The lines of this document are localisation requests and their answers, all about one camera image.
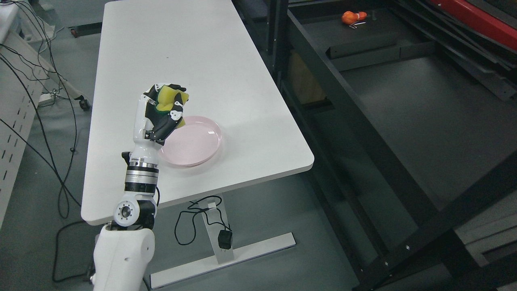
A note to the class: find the black plug adapter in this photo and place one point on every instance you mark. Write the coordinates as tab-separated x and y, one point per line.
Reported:
225	239

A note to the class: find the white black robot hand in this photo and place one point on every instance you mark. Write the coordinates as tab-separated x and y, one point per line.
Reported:
151	128

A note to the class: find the black metal shelf rack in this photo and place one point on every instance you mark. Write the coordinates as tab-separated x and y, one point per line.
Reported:
412	120

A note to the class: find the green yellow sponge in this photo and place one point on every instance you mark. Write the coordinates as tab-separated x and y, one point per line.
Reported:
171	101

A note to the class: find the white power strip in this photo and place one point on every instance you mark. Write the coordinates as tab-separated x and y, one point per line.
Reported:
47	99

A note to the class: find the pink plate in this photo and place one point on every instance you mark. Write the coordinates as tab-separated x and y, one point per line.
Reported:
194	143

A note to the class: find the orange toy on shelf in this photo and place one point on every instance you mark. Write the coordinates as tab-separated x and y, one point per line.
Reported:
352	19

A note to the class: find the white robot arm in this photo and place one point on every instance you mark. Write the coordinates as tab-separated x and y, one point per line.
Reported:
126	245

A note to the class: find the white side desk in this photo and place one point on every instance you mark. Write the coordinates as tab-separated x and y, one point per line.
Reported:
21	80

